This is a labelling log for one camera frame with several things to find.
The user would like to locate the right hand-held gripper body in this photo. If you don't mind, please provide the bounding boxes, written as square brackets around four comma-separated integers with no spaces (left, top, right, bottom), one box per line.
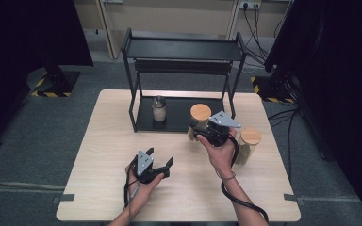
[194,110,242,148]

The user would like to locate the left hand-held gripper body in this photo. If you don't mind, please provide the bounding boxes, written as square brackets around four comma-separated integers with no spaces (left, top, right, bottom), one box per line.
[131,151,171,185]

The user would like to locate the wooden-lid jar of brown spice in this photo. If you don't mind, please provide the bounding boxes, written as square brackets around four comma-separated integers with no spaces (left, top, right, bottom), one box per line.
[187,103,212,142]

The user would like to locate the black two-tier metal rack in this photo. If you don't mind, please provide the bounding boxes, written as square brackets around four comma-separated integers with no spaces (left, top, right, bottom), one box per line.
[121,27,248,136]

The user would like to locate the tall wooden-lid jar of leaves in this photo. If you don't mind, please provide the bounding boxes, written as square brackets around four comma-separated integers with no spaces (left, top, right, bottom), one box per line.
[234,127,262,166]

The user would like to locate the metal-lid jar of white powder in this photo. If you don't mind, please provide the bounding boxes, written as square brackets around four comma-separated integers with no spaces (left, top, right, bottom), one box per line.
[151,95,168,122]

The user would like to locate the person's left hand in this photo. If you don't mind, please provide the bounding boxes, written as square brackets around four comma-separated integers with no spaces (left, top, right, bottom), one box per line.
[124,164,165,213]

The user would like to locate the person's right hand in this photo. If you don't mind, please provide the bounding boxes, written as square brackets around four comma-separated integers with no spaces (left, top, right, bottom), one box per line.
[197,127,238,180]

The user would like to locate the stand base with striped tape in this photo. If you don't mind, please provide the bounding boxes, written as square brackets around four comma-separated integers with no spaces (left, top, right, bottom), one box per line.
[26,65,81,98]
[250,74,296,105]

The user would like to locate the thin wrist band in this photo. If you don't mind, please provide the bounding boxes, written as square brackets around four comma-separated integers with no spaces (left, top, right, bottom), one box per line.
[215,169,237,182]

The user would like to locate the dark curtain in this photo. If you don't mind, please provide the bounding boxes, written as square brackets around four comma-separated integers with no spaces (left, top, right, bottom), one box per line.
[0,0,94,150]
[263,0,362,226]

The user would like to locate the left hand-held gripper black cable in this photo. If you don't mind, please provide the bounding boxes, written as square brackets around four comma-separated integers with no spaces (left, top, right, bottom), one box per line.
[123,163,140,211]

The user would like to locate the hand-held gripper black cable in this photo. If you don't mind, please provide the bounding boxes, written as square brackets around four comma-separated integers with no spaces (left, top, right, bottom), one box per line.
[221,135,270,224]
[123,163,140,211]

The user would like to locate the black floor cables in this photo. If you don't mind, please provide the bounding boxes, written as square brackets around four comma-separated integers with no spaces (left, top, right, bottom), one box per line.
[267,106,300,184]

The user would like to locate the right hand-held gripper black cable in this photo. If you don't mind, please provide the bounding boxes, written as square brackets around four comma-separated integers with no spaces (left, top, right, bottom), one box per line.
[221,135,270,224]

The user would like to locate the black wall cables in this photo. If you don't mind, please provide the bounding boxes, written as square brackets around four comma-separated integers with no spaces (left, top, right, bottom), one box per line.
[242,3,284,69]

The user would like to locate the beige frame post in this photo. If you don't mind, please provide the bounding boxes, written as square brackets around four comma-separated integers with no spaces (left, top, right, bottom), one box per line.
[226,0,240,40]
[94,0,123,60]

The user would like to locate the white wall socket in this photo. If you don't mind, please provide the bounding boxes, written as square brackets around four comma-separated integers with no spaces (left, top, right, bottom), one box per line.
[239,0,262,10]

